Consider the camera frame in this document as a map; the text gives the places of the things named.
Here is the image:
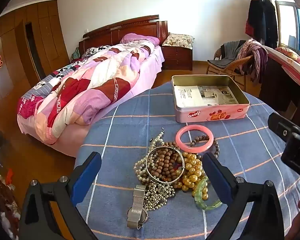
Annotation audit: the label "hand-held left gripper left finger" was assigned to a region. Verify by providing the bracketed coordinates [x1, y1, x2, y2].
[19, 151, 102, 240]

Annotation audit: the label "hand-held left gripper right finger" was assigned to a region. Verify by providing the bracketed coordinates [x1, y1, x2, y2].
[202, 152, 285, 240]

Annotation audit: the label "golden pearl necklace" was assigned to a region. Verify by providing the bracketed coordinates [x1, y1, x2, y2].
[175, 152, 209, 200]

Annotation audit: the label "green jade bracelet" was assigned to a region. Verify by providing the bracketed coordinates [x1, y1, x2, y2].
[194, 176, 223, 211]

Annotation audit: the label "red string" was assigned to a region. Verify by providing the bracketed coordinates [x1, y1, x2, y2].
[165, 162, 187, 183]

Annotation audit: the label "grey pearl necklace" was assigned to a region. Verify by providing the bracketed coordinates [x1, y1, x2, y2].
[134, 127, 165, 185]

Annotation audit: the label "brown wooden bead necklace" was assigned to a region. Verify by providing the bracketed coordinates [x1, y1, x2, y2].
[150, 141, 185, 183]

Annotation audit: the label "silver mesh watch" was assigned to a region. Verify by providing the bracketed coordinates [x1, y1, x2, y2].
[126, 184, 149, 230]

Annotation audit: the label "silver bead chain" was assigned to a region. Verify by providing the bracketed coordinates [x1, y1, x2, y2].
[142, 180, 177, 212]

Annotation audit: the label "silver bangle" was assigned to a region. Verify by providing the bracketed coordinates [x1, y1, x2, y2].
[145, 146, 186, 183]

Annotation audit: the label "pink tin box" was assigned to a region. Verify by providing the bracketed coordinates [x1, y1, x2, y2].
[171, 75, 250, 123]

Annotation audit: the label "pink bangle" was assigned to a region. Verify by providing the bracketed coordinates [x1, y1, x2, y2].
[175, 124, 214, 153]

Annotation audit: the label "dark wooden desk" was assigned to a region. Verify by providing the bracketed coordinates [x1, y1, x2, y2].
[259, 46, 300, 113]

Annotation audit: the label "blue plaid tablecloth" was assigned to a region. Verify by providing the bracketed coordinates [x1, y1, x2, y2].
[74, 81, 300, 240]

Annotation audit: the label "floral folded bedding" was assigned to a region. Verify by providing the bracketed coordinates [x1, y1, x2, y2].
[264, 45, 300, 88]

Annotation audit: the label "printed paper sheet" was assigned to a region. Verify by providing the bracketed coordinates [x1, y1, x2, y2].
[174, 85, 239, 108]

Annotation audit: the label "pink patchwork quilt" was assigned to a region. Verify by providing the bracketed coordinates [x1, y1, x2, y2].
[17, 41, 157, 145]

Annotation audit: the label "red patterned cloth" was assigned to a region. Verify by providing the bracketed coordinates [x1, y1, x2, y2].
[0, 167, 22, 240]

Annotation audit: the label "pink and purple clothes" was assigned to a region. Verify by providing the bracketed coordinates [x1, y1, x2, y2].
[236, 39, 268, 83]

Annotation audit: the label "wicker chair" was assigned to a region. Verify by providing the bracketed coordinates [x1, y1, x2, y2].
[206, 47, 254, 92]

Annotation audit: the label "grey garment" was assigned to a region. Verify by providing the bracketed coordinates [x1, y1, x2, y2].
[207, 40, 247, 68]

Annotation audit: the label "window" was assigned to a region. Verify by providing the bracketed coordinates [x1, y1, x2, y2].
[275, 1, 300, 55]

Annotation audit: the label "hanging dark clothes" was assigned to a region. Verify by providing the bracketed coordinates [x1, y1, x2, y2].
[245, 0, 279, 48]

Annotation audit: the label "teal bag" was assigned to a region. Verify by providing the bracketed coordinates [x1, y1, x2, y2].
[70, 47, 80, 62]

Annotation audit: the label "wooden nightstand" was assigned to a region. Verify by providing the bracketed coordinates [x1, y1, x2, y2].
[161, 45, 193, 71]

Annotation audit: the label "black and white cloth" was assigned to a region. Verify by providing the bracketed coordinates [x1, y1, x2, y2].
[81, 45, 112, 58]

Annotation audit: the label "wooden bed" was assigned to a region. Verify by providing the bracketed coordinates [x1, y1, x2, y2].
[17, 15, 169, 159]

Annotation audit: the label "wooden wardrobe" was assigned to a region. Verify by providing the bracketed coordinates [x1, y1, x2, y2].
[0, 0, 74, 130]

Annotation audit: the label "floral pillow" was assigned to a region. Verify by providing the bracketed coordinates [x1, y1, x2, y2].
[162, 33, 195, 48]

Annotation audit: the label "pink pillow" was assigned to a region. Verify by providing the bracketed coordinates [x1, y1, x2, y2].
[120, 33, 160, 46]

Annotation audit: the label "dark brown bead bracelet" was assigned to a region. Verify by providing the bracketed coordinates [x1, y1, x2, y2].
[190, 135, 220, 159]

